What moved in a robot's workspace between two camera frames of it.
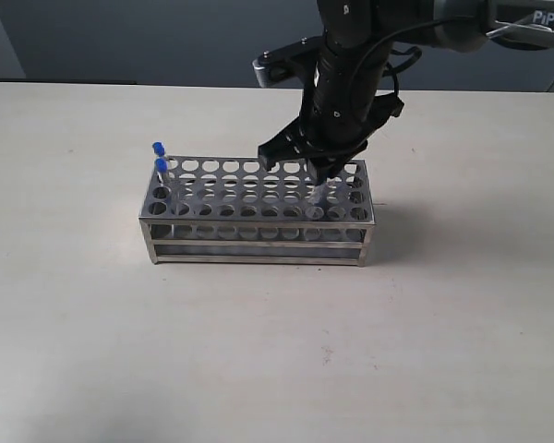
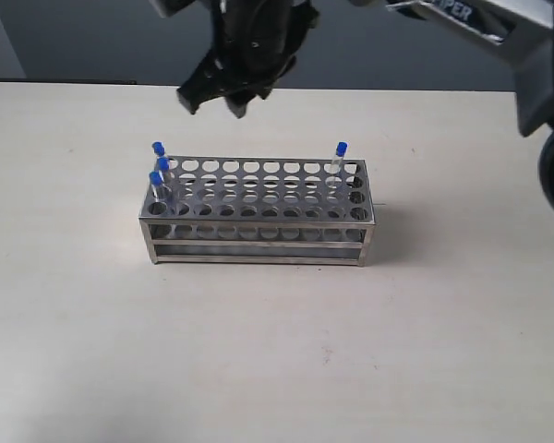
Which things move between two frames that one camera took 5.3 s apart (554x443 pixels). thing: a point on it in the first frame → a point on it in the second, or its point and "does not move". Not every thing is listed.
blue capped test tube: [325, 195] → [155, 179]
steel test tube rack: [232, 208] does not move
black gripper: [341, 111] → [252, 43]
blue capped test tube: [159, 150] does not move
